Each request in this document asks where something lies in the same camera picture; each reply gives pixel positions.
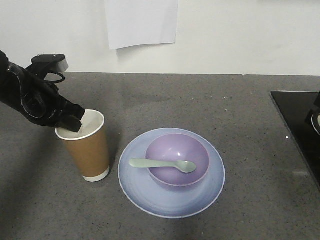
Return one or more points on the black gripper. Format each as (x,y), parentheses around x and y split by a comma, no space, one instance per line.
(37,100)

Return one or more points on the pale green plastic spoon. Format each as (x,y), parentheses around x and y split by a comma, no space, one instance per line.
(183,166)

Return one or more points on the pot on cooktop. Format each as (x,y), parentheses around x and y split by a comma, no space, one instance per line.
(313,116)

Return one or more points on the black induction cooktop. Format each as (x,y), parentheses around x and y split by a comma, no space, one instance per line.
(294,107)

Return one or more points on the brown paper cup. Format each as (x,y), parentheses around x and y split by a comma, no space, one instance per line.
(88,147)

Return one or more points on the white paper sheet on wall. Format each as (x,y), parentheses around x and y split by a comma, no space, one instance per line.
(141,22)

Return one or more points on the light blue plate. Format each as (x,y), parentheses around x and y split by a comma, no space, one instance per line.
(159,199)

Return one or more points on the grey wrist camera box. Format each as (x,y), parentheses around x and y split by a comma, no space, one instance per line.
(49,62)

